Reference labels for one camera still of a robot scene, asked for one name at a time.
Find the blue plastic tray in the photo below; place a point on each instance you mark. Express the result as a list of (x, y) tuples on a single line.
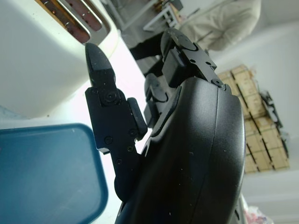
[(46, 177)]

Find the crumpled plastic bag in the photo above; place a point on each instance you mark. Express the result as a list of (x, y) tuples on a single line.
[(257, 215)]

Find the person in cream jacket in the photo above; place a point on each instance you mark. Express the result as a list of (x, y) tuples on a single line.
[(222, 21)]

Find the white two-slot toaster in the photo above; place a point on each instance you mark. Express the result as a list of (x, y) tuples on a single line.
[(42, 65)]

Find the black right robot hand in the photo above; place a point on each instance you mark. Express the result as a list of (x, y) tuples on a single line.
[(187, 144)]

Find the white metal table frame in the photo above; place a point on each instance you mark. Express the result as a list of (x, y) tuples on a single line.
[(161, 16)]

